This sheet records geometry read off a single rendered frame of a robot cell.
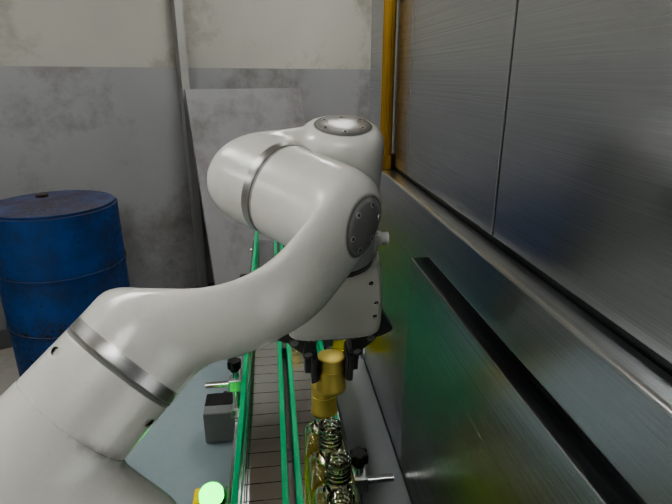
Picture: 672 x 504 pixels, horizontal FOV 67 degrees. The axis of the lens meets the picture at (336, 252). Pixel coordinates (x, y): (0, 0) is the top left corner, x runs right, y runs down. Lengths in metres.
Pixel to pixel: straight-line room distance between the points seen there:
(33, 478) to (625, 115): 0.40
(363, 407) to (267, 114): 2.72
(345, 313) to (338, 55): 3.61
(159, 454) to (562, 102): 1.10
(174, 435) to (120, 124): 2.41
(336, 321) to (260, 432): 0.57
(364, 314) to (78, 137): 2.96
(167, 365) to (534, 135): 0.32
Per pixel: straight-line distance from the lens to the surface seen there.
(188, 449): 1.27
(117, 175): 3.44
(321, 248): 0.33
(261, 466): 1.00
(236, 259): 3.45
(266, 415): 1.11
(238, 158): 0.39
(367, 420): 1.09
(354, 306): 0.52
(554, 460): 0.39
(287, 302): 0.33
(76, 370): 0.34
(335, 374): 0.59
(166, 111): 3.48
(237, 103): 3.50
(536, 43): 0.45
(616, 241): 0.35
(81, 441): 0.34
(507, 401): 0.44
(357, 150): 0.42
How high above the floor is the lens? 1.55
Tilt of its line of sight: 19 degrees down
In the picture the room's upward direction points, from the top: straight up
